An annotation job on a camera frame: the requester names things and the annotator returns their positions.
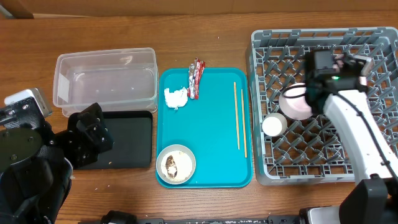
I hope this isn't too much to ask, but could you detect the black tray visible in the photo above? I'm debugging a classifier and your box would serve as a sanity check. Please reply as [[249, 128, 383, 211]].
[[64, 110, 154, 170]]

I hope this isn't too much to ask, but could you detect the grey dishwasher rack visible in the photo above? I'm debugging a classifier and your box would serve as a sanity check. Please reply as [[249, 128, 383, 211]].
[[246, 27, 397, 185]]

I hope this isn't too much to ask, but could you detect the white napkin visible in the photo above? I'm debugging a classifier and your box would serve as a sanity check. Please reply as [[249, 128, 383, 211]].
[[164, 87, 188, 110]]

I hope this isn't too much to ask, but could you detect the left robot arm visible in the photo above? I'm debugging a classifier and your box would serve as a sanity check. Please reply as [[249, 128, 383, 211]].
[[1, 97, 114, 223]]

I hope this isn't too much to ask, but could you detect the clear plastic bin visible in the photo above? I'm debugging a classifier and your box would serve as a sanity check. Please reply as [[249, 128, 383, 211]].
[[52, 47, 159, 117]]

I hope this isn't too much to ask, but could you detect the grey bowl with food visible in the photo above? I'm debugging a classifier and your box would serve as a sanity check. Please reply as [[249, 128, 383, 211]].
[[155, 144, 197, 185]]

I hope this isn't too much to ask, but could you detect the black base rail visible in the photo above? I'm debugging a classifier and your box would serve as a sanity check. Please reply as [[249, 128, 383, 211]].
[[78, 210, 307, 224]]

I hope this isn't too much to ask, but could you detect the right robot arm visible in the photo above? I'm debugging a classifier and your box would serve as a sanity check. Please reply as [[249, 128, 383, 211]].
[[301, 50, 397, 224]]

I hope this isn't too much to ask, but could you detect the wooden chopstick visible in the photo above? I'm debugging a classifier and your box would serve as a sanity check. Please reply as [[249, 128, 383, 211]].
[[233, 82, 240, 150], [241, 89, 248, 158]]

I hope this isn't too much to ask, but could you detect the teal plastic tray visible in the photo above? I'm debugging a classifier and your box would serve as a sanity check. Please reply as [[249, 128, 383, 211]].
[[156, 68, 253, 189]]

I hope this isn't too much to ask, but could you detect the red silver snack wrapper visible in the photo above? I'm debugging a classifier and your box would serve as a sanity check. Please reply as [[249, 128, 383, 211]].
[[187, 58, 205, 100]]

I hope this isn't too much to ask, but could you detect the white paper cup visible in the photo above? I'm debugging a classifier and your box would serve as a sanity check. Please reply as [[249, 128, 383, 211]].
[[262, 113, 287, 137]]

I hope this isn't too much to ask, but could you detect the pink bowl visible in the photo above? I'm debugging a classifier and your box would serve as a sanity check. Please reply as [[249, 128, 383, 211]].
[[279, 83, 313, 120]]

